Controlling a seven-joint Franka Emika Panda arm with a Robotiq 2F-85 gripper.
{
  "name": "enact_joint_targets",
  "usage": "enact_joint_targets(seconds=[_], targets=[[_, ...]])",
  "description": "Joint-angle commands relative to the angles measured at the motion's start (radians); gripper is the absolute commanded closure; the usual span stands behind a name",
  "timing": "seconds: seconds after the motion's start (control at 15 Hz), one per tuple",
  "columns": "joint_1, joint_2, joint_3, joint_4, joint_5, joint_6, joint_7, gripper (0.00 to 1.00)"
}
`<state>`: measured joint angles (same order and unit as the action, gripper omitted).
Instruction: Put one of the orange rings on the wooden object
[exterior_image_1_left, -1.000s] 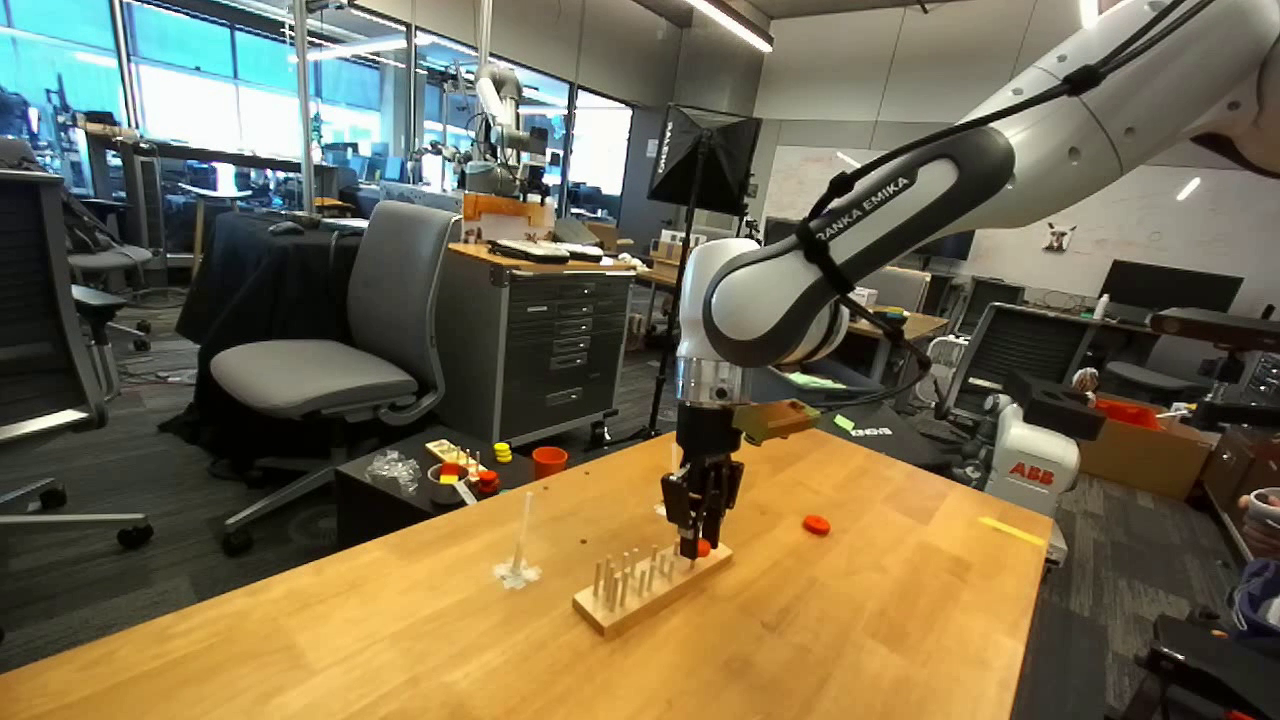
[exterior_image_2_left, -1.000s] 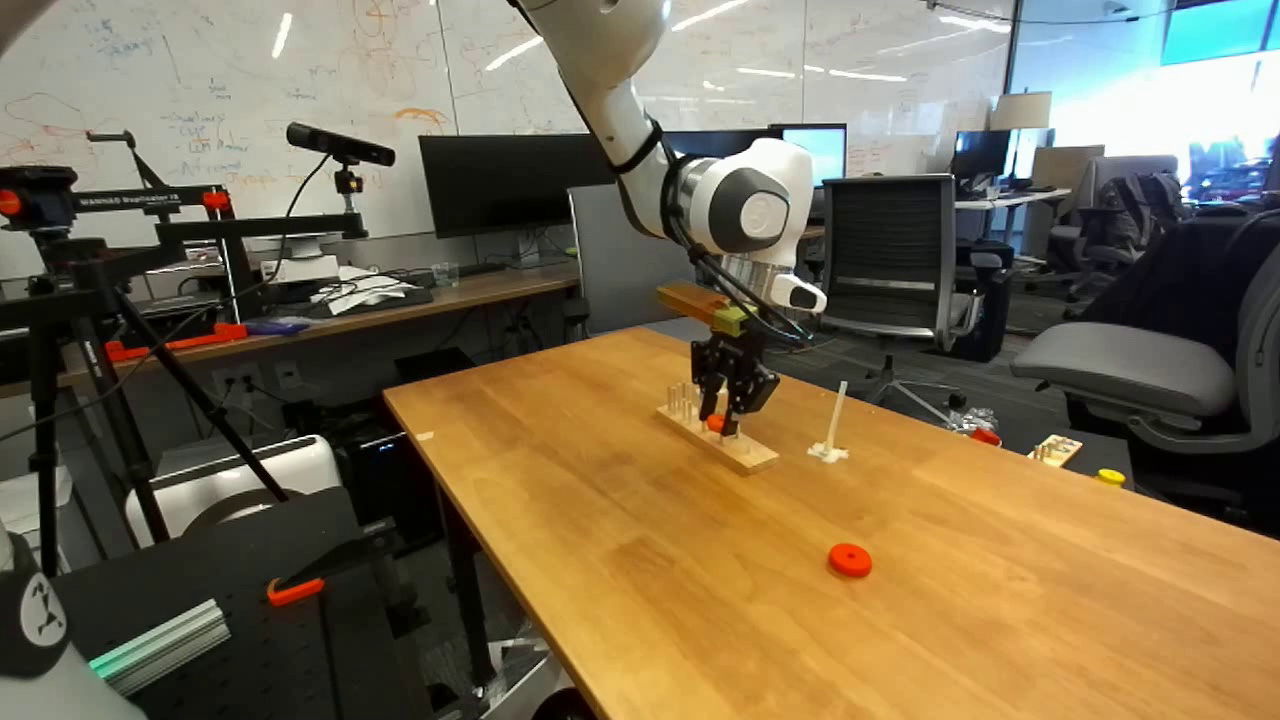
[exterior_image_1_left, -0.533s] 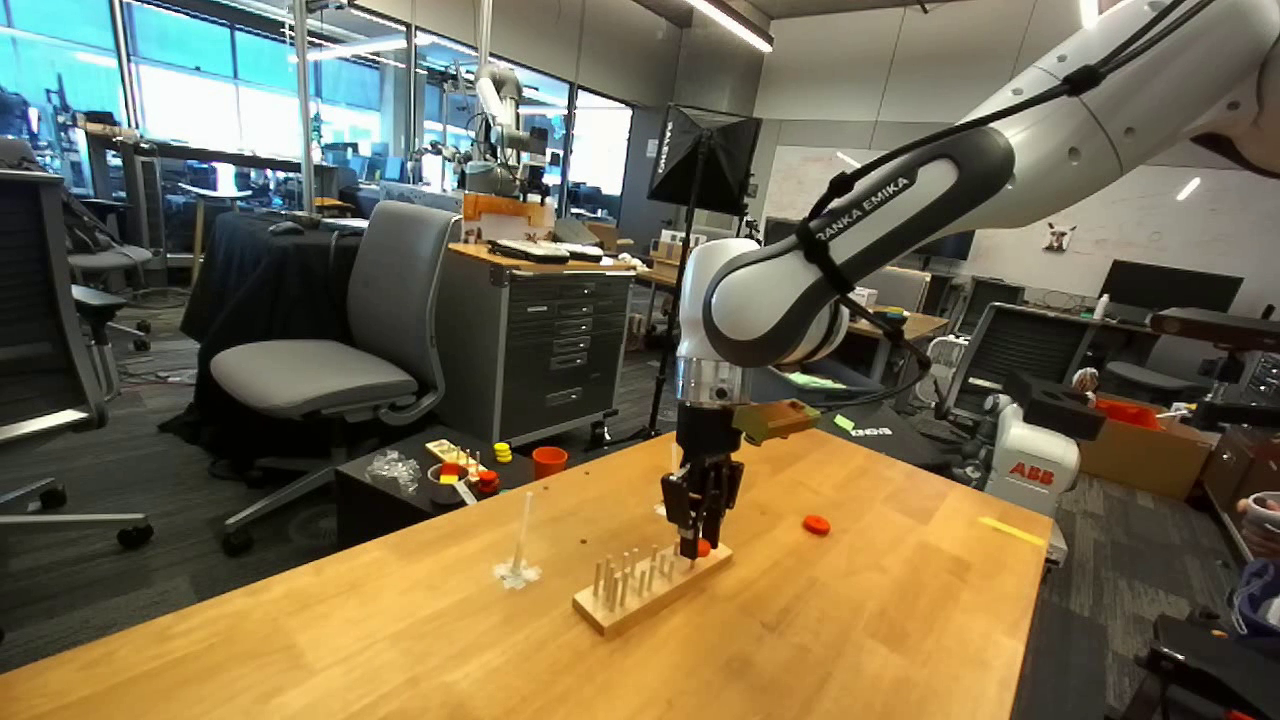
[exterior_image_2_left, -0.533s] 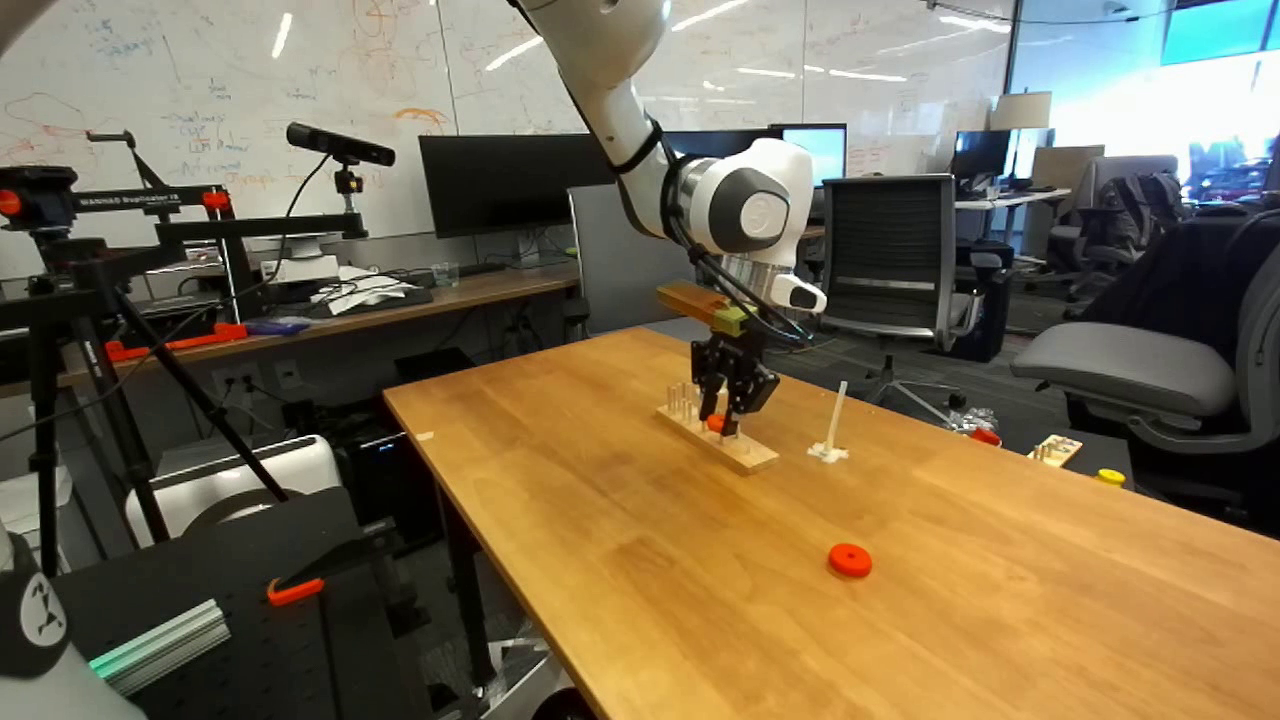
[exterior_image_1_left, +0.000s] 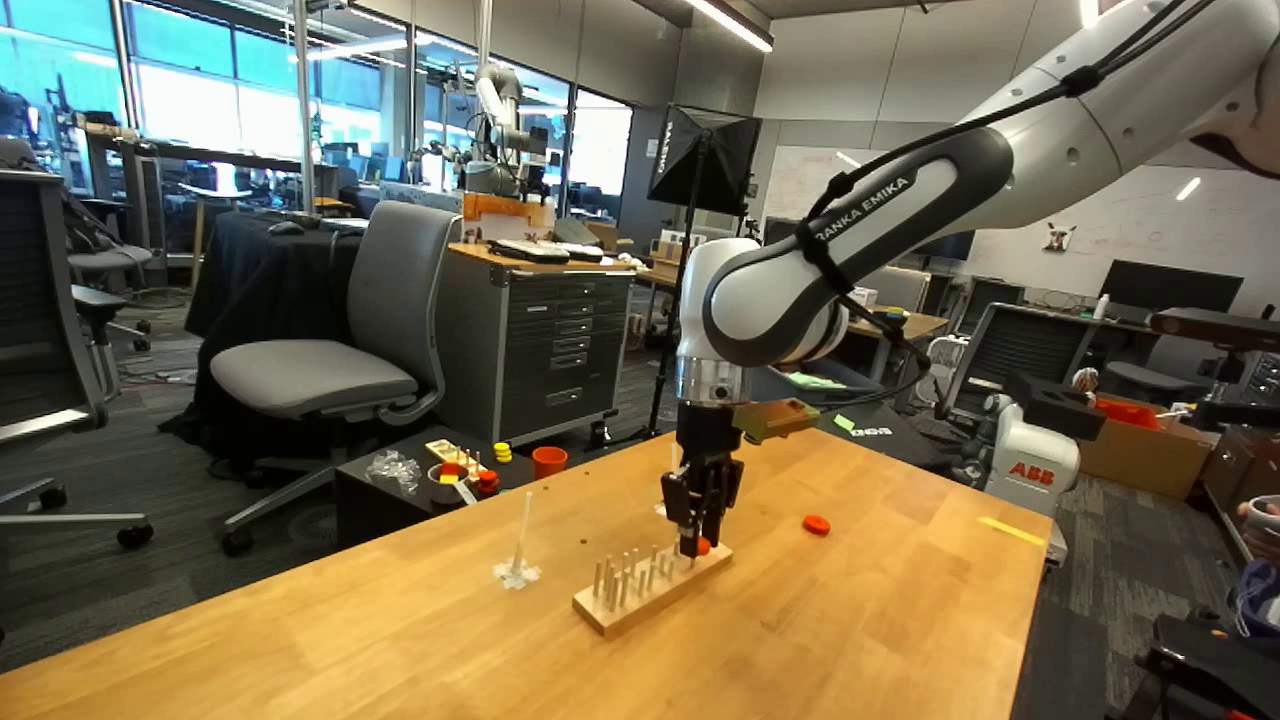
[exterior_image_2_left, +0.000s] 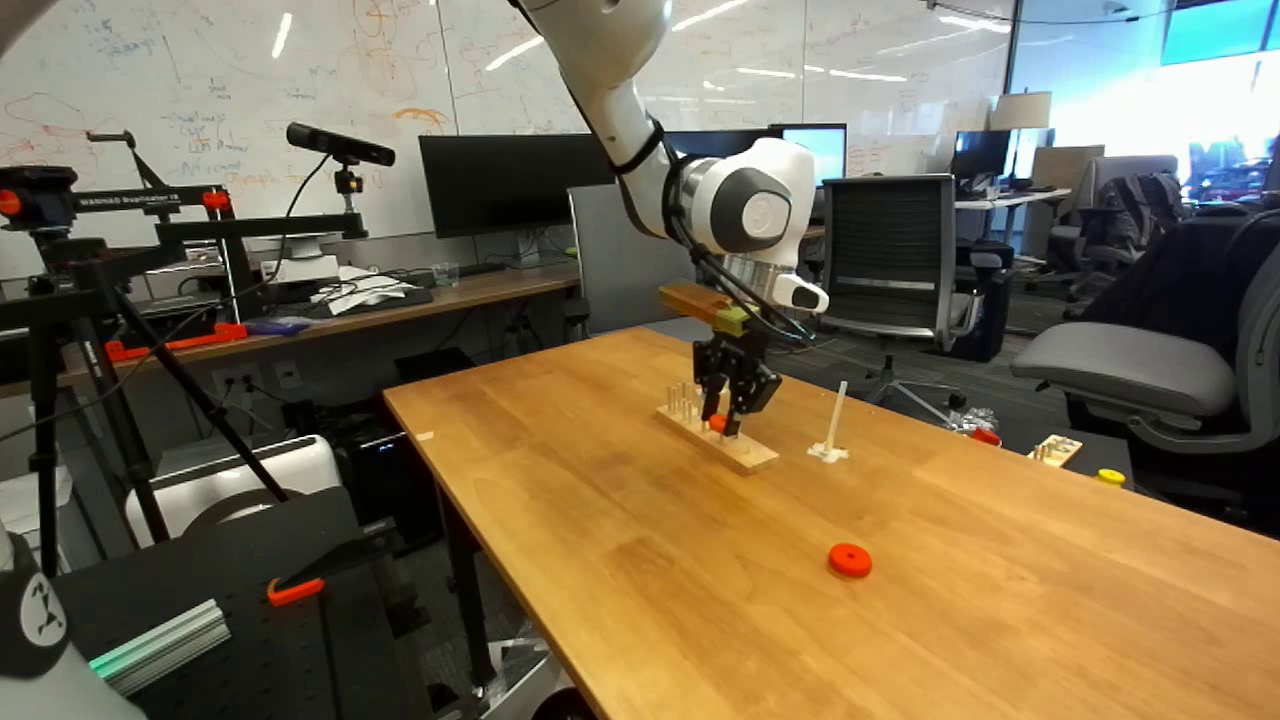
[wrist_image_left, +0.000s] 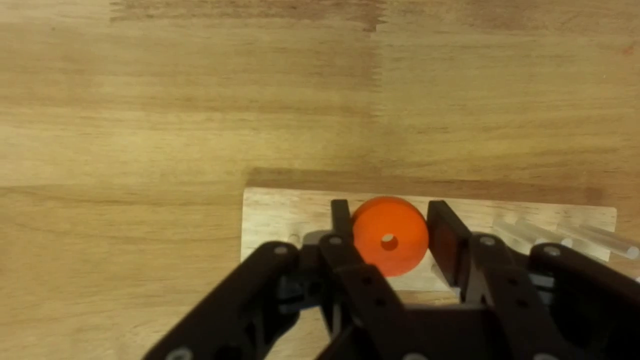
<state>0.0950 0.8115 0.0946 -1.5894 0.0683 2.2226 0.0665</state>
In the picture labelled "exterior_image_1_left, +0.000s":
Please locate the cluttered wooden desk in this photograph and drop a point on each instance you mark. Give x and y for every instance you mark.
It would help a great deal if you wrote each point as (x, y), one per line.
(661, 277)

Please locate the low black side table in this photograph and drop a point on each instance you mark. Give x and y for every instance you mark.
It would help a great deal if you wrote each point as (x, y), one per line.
(387, 509)

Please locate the yellow tape strip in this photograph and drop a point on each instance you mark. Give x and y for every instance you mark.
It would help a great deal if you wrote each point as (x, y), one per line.
(1012, 528)

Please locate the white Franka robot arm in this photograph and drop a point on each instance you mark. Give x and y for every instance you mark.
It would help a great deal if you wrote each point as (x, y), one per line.
(775, 305)

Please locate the grey drawer cabinet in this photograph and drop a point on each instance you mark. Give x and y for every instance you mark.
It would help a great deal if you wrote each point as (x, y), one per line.
(532, 347)

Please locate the black office chair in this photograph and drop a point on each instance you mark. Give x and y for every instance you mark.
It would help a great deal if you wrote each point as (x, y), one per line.
(34, 295)

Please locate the orange cup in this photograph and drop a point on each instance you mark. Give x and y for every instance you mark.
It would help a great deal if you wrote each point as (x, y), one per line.
(549, 460)

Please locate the white tray with red parts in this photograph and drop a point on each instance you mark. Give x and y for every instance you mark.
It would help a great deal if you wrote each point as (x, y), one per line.
(463, 475)

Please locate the keyboard on cabinet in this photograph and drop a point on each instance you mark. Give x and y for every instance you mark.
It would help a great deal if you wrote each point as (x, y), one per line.
(549, 251)

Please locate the grey office chair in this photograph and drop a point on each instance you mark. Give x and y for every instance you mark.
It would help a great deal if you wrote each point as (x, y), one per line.
(304, 379)

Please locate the orange box on cabinet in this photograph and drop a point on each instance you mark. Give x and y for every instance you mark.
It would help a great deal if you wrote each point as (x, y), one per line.
(505, 217)

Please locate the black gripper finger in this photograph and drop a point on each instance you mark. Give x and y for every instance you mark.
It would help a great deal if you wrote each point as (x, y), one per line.
(727, 501)
(679, 515)

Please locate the black computer monitor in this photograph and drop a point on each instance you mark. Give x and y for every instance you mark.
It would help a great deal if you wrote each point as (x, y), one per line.
(1173, 284)

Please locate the wooden peg board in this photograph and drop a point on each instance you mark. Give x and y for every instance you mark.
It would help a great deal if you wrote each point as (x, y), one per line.
(645, 590)

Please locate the yellowish wrist camera box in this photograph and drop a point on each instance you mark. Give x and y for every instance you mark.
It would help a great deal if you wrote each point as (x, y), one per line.
(778, 416)

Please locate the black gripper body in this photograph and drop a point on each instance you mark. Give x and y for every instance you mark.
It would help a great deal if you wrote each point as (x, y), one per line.
(708, 433)

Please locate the small yellow block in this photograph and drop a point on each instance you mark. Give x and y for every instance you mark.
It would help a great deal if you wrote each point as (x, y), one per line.
(503, 452)

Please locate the blue bin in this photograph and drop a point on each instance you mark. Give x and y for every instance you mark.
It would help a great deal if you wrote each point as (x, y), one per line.
(1267, 603)

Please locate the black softbox light on stand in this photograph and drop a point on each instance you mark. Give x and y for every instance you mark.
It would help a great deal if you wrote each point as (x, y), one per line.
(705, 160)

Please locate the brown cardboard box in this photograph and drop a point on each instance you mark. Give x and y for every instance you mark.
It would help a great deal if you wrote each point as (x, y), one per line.
(1146, 460)

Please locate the white ABB robot base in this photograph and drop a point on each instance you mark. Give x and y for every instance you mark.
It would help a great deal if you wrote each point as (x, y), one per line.
(1032, 475)

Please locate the ceiling light strip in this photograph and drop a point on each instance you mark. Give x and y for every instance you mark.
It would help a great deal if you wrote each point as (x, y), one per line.
(728, 26)

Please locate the clear plastic bag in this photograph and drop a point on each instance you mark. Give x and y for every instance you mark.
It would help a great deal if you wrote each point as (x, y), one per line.
(391, 470)

